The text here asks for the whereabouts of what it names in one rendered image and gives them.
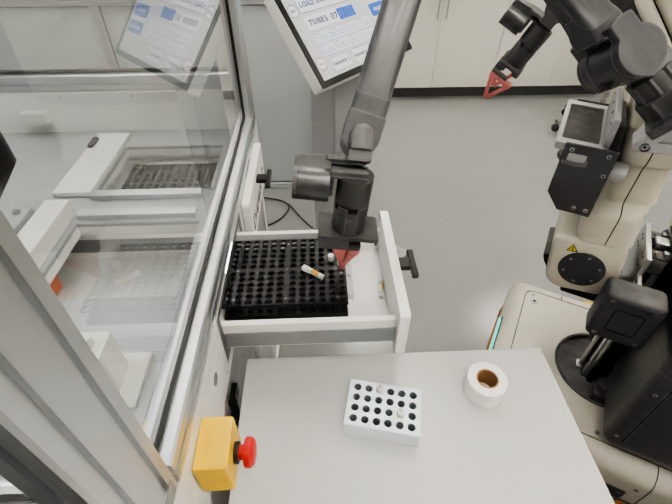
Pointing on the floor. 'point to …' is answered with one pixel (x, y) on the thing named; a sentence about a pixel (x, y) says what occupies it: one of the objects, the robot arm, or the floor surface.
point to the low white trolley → (447, 466)
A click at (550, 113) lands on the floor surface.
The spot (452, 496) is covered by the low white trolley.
